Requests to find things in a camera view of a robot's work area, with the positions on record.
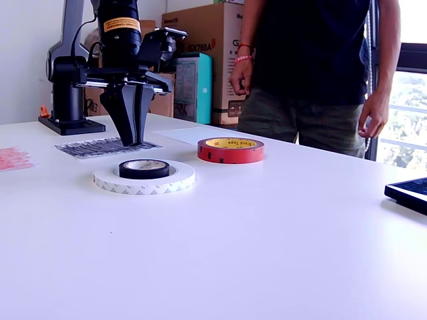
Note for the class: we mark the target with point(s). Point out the pink wristband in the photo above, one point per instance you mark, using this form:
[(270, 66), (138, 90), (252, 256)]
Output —
[(243, 59)]

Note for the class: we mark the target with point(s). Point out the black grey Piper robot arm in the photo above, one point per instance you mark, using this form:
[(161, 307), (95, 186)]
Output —
[(66, 100)]

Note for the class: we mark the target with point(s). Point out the person's right hand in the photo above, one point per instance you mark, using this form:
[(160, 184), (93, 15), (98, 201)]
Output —
[(241, 78)]

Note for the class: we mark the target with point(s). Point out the cardboard box with shipping label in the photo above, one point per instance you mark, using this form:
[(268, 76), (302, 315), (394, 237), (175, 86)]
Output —
[(148, 26)]

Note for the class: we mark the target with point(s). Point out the person's left forearm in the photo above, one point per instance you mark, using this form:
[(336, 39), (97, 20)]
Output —
[(387, 50)]

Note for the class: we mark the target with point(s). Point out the red tape roll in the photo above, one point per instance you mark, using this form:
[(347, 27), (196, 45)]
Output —
[(230, 155)]

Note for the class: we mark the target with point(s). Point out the black scribbled paper sheet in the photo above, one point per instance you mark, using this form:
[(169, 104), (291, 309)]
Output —
[(86, 148)]

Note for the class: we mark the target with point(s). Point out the small black tape roll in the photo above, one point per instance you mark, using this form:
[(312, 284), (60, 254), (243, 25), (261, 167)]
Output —
[(143, 172)]

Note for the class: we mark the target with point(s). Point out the plain white paper sheet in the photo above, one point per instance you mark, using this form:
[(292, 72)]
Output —
[(180, 133)]

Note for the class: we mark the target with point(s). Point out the person in dark shirt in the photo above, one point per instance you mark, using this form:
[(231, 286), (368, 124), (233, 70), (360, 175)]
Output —
[(307, 50)]

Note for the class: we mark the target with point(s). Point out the person's right forearm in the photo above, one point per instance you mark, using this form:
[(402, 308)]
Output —
[(248, 23)]

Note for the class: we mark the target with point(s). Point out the red scribbled paper sheet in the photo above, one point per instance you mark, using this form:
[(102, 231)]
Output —
[(15, 158)]

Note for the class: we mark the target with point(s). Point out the dark window frame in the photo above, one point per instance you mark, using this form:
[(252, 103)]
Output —
[(412, 56)]

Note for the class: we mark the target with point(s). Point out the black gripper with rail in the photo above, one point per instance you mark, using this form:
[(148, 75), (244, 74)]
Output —
[(133, 75)]

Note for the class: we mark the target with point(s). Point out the wide white tape roll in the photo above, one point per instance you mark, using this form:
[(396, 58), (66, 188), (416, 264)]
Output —
[(143, 188)]

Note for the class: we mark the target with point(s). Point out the person's left hand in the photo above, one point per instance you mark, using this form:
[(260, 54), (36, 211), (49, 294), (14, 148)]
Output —
[(373, 116)]

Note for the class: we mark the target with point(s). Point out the large GX760A cardboard box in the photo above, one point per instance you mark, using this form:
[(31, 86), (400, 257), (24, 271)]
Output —
[(220, 33)]

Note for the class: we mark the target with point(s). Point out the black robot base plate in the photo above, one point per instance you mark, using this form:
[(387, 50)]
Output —
[(73, 126)]

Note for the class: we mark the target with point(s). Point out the teal product box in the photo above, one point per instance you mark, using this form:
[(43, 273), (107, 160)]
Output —
[(200, 86)]

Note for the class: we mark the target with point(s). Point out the orange clamp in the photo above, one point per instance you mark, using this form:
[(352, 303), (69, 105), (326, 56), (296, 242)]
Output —
[(45, 111)]

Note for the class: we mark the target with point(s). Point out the cardboard box with blue print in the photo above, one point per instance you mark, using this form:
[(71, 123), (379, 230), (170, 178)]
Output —
[(163, 103)]

